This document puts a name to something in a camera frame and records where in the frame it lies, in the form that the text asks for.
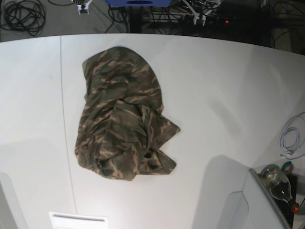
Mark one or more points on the camouflage t-shirt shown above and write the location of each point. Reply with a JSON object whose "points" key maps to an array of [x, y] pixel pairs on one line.
{"points": [[122, 128]]}

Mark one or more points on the black power strip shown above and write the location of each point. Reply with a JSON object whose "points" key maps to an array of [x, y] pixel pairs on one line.
{"points": [[207, 20]]}

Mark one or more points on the blue box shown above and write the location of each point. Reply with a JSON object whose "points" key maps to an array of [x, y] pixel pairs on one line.
{"points": [[138, 3]]}

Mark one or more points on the clear plastic bottle red cap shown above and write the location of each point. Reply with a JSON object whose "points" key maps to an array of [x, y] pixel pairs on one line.
{"points": [[273, 177]]}

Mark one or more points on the green tape roll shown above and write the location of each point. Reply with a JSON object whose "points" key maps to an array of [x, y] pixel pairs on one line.
{"points": [[287, 167]]}

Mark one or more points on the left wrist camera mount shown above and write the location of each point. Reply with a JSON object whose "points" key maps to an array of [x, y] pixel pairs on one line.
{"points": [[197, 17]]}

